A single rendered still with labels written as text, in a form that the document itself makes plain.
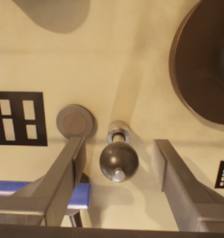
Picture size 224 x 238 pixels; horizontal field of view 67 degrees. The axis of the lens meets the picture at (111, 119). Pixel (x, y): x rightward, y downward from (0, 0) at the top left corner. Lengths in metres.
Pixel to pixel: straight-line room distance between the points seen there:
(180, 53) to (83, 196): 0.17
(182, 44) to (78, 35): 0.11
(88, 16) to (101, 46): 0.03
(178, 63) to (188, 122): 0.08
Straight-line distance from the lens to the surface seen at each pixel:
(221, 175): 0.28
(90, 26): 0.21
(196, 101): 0.21
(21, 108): 0.24
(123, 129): 0.19
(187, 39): 0.20
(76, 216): 0.25
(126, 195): 0.27
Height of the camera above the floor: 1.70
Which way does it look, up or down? 2 degrees up
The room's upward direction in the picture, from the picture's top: 89 degrees counter-clockwise
